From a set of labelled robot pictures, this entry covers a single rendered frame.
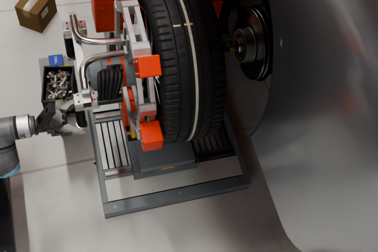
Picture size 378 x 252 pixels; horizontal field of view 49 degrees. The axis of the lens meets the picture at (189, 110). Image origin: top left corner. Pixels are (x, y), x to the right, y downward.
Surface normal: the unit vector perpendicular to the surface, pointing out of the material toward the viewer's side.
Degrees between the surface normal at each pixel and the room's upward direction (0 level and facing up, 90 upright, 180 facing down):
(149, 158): 0
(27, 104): 0
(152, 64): 35
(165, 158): 0
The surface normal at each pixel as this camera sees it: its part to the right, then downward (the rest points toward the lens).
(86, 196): 0.15, -0.50
